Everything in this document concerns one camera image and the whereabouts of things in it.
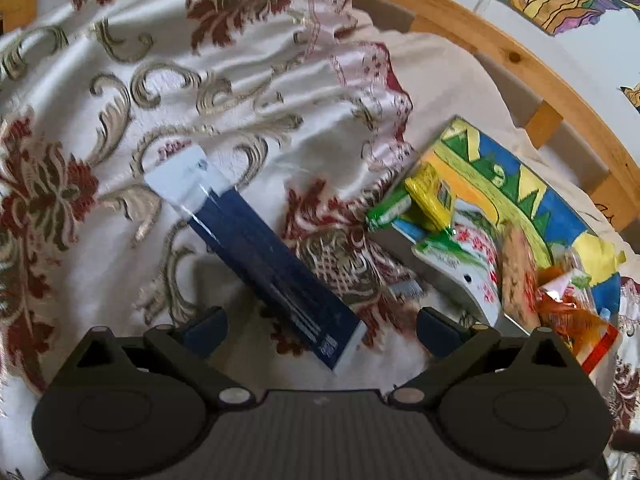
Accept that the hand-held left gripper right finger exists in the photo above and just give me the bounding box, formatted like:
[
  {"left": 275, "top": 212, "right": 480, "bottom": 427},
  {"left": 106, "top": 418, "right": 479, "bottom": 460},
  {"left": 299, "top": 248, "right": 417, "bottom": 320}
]
[{"left": 389, "top": 306, "right": 583, "bottom": 408}]

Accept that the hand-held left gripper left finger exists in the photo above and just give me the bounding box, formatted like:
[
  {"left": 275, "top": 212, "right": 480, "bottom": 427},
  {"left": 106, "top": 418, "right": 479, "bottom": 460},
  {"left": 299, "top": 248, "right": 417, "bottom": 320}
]
[{"left": 62, "top": 307, "right": 255, "bottom": 409}]

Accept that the white red-print snack packet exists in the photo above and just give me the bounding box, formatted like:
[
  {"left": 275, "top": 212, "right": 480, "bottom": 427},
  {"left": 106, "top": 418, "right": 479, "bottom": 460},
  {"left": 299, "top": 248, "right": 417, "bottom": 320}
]
[{"left": 412, "top": 210, "right": 503, "bottom": 328}]

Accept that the long dark blue packet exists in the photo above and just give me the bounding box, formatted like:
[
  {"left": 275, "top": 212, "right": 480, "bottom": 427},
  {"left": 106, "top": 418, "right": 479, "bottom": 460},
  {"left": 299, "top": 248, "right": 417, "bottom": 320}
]
[{"left": 145, "top": 145, "right": 368, "bottom": 376}]

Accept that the clear rice cracker packet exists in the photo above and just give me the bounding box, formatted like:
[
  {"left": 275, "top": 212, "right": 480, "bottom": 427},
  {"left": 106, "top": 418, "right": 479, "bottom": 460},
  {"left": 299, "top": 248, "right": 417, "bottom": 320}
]
[{"left": 500, "top": 225, "right": 543, "bottom": 328}]

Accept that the grey metal tray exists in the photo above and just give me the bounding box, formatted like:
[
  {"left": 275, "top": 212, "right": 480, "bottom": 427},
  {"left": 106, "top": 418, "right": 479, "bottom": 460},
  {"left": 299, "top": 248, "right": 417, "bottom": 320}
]
[{"left": 367, "top": 115, "right": 623, "bottom": 341}]

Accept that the clear orange snack packet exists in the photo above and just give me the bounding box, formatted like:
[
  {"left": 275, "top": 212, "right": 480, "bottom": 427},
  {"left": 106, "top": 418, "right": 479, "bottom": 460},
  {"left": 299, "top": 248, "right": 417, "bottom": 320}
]
[{"left": 535, "top": 265, "right": 621, "bottom": 376}]

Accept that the yellow green snack packet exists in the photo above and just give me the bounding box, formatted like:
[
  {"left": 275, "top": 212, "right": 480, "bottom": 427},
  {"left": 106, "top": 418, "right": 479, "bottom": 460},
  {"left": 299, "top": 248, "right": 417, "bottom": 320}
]
[{"left": 366, "top": 161, "right": 457, "bottom": 233}]

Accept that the floral satin blanket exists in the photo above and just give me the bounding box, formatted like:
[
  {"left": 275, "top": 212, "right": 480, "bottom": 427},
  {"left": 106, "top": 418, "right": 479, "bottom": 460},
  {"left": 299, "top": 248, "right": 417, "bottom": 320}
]
[{"left": 0, "top": 0, "right": 640, "bottom": 480}]

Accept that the colourful crayon drawing sheet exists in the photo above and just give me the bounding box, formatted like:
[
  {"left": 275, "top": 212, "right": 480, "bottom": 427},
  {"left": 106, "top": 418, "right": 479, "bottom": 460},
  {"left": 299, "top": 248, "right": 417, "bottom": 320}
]
[{"left": 415, "top": 116, "right": 626, "bottom": 301}]

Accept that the cream bed sheet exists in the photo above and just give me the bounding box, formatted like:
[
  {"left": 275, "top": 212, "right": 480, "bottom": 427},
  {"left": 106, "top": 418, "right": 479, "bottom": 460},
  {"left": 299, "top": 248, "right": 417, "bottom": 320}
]
[{"left": 350, "top": 0, "right": 626, "bottom": 241}]

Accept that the wooden bed frame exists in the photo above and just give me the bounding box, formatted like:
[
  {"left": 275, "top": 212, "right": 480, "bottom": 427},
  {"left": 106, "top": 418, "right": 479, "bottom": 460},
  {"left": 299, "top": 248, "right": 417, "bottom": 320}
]
[{"left": 0, "top": 0, "right": 640, "bottom": 231}]

